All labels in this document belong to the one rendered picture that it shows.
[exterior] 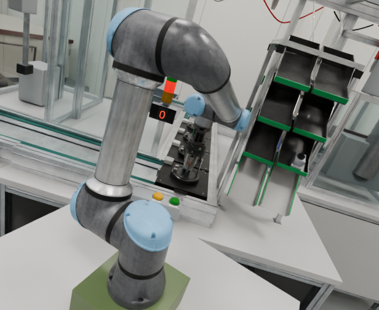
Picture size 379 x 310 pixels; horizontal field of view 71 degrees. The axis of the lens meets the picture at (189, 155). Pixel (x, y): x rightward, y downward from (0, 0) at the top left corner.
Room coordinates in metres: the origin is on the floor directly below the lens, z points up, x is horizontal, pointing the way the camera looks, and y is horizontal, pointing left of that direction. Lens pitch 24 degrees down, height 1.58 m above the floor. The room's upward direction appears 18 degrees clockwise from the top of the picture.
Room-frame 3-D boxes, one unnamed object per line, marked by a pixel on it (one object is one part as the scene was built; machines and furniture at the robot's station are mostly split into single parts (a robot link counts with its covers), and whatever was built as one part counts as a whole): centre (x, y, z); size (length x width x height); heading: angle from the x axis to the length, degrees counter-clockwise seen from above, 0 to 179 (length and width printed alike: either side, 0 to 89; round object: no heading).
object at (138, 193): (0.90, 0.07, 0.93); 0.21 x 0.07 x 0.06; 92
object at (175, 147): (1.37, 0.00, 1.01); 0.24 x 0.24 x 0.13; 2
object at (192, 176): (1.12, -0.01, 0.98); 0.14 x 0.14 x 0.02
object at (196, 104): (0.92, 0.01, 1.37); 0.11 x 0.11 x 0.08; 69
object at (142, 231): (0.49, 0.04, 1.13); 0.13 x 0.12 x 0.14; 69
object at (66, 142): (1.13, 0.29, 0.91); 0.84 x 0.28 x 0.10; 92
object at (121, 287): (0.49, 0.03, 1.01); 0.15 x 0.15 x 0.10
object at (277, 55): (1.25, -0.37, 1.26); 0.36 x 0.21 x 0.80; 92
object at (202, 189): (1.12, -0.01, 0.96); 0.24 x 0.24 x 0.02; 2
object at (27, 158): (0.96, 0.26, 0.91); 0.89 x 0.06 x 0.11; 92
